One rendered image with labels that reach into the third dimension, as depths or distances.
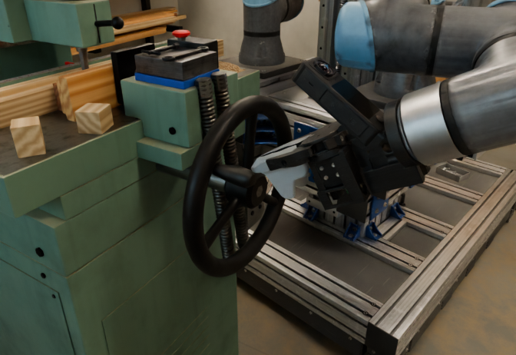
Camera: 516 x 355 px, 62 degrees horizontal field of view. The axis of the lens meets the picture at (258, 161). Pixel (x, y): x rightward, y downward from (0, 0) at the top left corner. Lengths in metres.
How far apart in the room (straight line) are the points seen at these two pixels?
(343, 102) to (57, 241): 0.44
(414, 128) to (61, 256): 0.51
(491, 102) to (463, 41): 0.10
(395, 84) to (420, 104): 0.67
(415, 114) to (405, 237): 1.26
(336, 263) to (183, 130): 0.95
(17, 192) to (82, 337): 0.29
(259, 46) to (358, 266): 0.78
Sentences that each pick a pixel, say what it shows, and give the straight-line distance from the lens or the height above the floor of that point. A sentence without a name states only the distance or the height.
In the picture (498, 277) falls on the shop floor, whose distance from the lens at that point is 1.97.
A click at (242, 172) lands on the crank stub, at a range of 0.54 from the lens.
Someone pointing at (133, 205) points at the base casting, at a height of 0.76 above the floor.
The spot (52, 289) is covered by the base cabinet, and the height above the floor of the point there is 0.67.
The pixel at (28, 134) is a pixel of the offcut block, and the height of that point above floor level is 0.93.
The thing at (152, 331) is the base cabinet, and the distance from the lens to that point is 0.93.
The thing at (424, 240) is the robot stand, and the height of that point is 0.21.
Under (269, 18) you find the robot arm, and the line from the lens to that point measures 1.36.
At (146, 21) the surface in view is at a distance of 3.79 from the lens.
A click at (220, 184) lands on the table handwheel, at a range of 0.68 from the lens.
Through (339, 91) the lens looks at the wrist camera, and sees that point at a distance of 0.46.
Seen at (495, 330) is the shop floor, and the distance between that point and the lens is 1.74.
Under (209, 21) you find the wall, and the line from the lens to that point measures 4.66.
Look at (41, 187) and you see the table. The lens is 0.63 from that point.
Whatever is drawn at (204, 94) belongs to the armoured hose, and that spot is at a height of 0.95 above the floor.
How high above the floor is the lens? 1.15
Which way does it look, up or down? 26 degrees down
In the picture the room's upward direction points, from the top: straight up
